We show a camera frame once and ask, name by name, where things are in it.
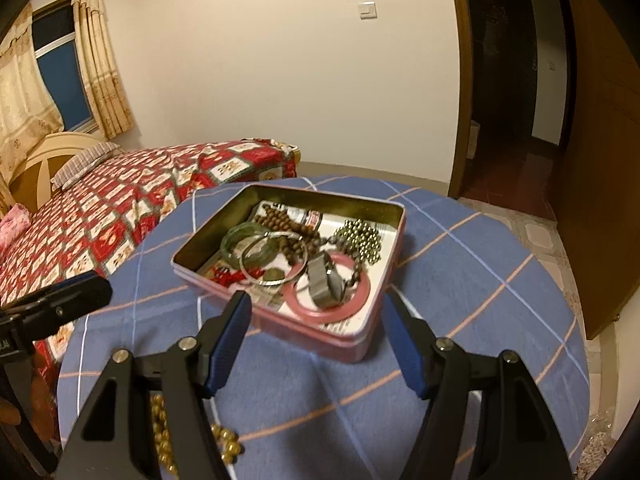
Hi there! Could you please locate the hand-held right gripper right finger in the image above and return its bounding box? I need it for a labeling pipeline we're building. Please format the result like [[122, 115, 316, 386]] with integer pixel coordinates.
[[382, 290, 574, 480]]

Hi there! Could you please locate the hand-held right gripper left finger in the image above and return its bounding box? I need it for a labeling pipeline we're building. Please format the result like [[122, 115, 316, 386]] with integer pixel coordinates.
[[55, 290, 253, 480]]

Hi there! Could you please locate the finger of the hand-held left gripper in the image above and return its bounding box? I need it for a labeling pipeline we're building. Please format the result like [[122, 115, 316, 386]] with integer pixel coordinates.
[[0, 270, 113, 334]]

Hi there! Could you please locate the pink bangle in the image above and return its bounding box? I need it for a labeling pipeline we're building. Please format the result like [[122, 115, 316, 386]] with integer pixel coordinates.
[[285, 252, 373, 322]]

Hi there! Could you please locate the pink metal tin box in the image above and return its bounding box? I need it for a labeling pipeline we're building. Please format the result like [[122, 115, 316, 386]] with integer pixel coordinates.
[[171, 184, 407, 365]]

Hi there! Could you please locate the thin silver bangle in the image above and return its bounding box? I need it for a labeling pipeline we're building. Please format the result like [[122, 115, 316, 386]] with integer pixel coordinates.
[[239, 232, 307, 287]]

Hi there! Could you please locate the golden bead bracelet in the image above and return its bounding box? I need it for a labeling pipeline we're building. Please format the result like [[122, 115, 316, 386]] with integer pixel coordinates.
[[150, 394, 244, 476]]

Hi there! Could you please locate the silver metal watch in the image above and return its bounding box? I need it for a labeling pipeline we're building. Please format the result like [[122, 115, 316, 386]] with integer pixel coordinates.
[[306, 255, 351, 308]]

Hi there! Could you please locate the green jade bangle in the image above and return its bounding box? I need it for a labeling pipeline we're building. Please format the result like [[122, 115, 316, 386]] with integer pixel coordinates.
[[220, 222, 279, 269]]

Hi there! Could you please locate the grey metallic bead necklace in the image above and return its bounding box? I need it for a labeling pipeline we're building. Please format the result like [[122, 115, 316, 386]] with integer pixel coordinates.
[[327, 217, 384, 286]]

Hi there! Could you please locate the brown wooden bead bracelet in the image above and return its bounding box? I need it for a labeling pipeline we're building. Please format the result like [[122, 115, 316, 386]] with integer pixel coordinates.
[[254, 202, 323, 267]]

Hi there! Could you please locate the pink cloth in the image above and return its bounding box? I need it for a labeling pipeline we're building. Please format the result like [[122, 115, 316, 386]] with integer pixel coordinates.
[[0, 203, 32, 251]]

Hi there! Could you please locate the blue plaid tablecloth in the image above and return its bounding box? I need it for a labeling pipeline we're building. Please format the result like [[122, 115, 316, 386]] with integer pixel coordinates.
[[57, 175, 591, 480]]

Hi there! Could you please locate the bed with red patterned quilt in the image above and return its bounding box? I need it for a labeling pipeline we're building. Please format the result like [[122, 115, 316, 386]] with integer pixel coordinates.
[[0, 138, 302, 391]]

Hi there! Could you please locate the striped pillow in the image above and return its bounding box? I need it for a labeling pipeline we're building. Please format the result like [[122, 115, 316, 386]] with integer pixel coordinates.
[[50, 141, 122, 192]]

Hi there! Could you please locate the cream wooden headboard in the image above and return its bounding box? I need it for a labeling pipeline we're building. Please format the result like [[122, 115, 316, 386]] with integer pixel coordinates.
[[0, 131, 108, 216]]

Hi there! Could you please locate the window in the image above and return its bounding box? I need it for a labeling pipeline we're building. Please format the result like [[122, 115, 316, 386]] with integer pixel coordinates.
[[31, 2, 97, 133]]

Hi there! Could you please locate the brown wooden door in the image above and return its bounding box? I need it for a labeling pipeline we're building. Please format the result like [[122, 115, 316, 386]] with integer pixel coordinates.
[[555, 0, 640, 341]]

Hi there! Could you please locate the brown wooden door frame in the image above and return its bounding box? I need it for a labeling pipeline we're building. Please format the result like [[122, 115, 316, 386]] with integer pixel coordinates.
[[446, 0, 476, 200]]

